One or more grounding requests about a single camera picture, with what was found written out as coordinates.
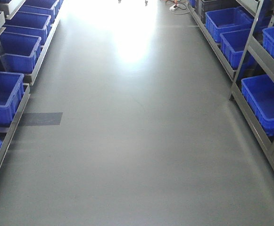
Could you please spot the blue bin right near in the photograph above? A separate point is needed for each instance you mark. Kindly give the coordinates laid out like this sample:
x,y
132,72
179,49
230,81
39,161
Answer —
x,y
259,94

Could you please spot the grey left shelf rack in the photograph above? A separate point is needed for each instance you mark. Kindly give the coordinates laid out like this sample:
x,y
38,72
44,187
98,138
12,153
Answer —
x,y
7,11

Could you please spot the grey shelf rack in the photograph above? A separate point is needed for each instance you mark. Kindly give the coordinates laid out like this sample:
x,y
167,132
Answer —
x,y
255,61
7,11

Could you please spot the white power strip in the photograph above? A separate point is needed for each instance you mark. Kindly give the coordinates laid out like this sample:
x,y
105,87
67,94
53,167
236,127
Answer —
x,y
173,7

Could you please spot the grey right shelf rack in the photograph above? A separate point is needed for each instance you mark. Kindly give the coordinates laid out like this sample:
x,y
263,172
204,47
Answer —
x,y
255,61

